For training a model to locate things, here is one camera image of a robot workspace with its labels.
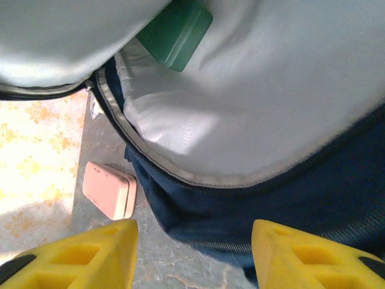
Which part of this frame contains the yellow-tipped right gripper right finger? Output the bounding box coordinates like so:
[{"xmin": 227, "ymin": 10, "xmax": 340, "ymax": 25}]
[{"xmin": 251, "ymin": 219, "xmax": 385, "ymax": 289}]

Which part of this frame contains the translucent green pencil case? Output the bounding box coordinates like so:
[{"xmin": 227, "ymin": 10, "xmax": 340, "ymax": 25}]
[{"xmin": 135, "ymin": 0, "xmax": 214, "ymax": 73}]

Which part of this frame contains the navy blue student backpack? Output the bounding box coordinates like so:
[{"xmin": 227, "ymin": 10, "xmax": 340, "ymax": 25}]
[{"xmin": 0, "ymin": 0, "xmax": 385, "ymax": 289}]

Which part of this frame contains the pink rectangular case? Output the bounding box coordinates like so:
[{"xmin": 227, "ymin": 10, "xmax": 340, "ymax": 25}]
[{"xmin": 82, "ymin": 161, "xmax": 138, "ymax": 220}]

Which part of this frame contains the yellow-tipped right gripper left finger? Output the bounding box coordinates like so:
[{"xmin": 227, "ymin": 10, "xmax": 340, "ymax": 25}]
[{"xmin": 0, "ymin": 219, "xmax": 140, "ymax": 289}]

